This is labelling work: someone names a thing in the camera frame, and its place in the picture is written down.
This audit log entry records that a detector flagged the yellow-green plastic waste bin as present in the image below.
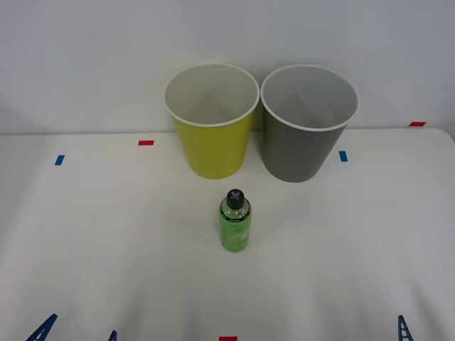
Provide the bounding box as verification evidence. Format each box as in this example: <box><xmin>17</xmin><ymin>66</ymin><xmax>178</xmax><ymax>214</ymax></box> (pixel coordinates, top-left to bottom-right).
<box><xmin>164</xmin><ymin>63</ymin><xmax>260</xmax><ymax>180</ymax></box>

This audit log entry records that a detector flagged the grey plastic waste bin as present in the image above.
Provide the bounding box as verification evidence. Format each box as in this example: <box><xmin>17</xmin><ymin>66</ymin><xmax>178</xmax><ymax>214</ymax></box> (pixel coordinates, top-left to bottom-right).
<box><xmin>259</xmin><ymin>63</ymin><xmax>360</xmax><ymax>184</ymax></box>

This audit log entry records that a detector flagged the green label plastic bottle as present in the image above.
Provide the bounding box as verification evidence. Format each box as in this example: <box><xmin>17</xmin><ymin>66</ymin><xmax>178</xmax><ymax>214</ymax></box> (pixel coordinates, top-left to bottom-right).
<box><xmin>217</xmin><ymin>188</ymin><xmax>253</xmax><ymax>253</ymax></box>

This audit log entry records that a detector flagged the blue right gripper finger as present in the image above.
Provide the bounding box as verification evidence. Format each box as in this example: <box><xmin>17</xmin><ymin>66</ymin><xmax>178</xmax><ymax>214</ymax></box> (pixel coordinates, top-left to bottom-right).
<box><xmin>397</xmin><ymin>314</ymin><xmax>415</xmax><ymax>341</ymax></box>

